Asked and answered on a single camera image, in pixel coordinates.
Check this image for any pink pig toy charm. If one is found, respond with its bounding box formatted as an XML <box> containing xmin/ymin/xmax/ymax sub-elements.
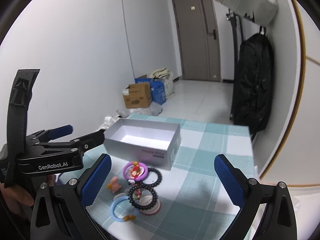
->
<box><xmin>107</xmin><ymin>176</ymin><xmax>121</xmax><ymax>193</ymax></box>

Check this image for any black spiral hair tie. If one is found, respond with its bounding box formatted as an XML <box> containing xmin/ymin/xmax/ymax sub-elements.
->
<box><xmin>132</xmin><ymin>167</ymin><xmax>163</xmax><ymax>188</ymax></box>
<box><xmin>128</xmin><ymin>185</ymin><xmax>158</xmax><ymax>211</ymax></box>

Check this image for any light blue ring bracelet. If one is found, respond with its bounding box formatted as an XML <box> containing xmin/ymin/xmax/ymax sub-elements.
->
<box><xmin>110</xmin><ymin>195</ymin><xmax>138</xmax><ymax>223</ymax></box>

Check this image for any red rimmed pin badge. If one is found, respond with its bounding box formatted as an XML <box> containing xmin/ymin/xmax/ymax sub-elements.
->
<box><xmin>138</xmin><ymin>192</ymin><xmax>162</xmax><ymax>215</ymax></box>

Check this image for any person's left hand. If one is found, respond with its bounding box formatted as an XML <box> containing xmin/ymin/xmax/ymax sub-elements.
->
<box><xmin>1</xmin><ymin>183</ymin><xmax>34</xmax><ymax>220</ymax></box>

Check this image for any teal plaid tablecloth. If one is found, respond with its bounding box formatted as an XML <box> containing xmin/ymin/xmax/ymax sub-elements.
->
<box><xmin>88</xmin><ymin>118</ymin><xmax>254</xmax><ymax>239</ymax></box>

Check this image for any silver plastic parcel bag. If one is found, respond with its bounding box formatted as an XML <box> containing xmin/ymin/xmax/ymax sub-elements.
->
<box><xmin>99</xmin><ymin>115</ymin><xmax>120</xmax><ymax>130</ymax></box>

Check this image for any grey open phone box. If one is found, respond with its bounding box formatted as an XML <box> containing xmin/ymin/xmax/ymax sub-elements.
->
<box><xmin>104</xmin><ymin>119</ymin><xmax>181</xmax><ymax>171</ymax></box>

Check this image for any brown cardboard box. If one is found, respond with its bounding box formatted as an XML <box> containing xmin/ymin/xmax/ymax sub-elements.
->
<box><xmin>122</xmin><ymin>82</ymin><xmax>152</xmax><ymax>109</ymax></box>

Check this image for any grey plastic parcel bag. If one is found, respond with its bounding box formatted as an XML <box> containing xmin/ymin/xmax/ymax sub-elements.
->
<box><xmin>117</xmin><ymin>102</ymin><xmax>163</xmax><ymax>118</ymax></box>

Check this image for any blue cardboard box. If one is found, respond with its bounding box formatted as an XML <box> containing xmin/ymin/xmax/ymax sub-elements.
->
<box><xmin>135</xmin><ymin>77</ymin><xmax>167</xmax><ymax>105</ymax></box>

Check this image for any black backpack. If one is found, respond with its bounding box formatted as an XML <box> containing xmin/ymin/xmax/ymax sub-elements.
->
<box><xmin>231</xmin><ymin>33</ymin><xmax>274</xmax><ymax>135</ymax></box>

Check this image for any beige tote bag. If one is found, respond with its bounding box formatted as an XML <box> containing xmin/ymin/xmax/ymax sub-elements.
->
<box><xmin>148</xmin><ymin>68</ymin><xmax>175</xmax><ymax>99</ymax></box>

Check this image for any grey brown door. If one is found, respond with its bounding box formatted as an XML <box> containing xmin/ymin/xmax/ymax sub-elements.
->
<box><xmin>172</xmin><ymin>0</ymin><xmax>221</xmax><ymax>82</ymax></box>

